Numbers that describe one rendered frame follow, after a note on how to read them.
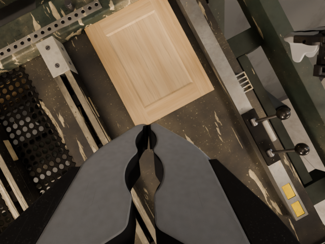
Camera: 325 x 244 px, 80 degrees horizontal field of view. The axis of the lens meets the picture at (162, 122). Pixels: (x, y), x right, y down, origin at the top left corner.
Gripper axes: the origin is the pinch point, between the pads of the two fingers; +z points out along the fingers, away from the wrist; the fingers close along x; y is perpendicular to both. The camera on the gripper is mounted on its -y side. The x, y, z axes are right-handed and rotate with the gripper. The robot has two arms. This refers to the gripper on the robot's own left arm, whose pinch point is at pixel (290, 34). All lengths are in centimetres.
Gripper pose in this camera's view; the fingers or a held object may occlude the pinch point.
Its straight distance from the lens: 56.1
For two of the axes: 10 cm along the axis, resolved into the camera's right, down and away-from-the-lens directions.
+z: -3.1, -3.7, 8.8
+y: 2.5, 8.6, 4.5
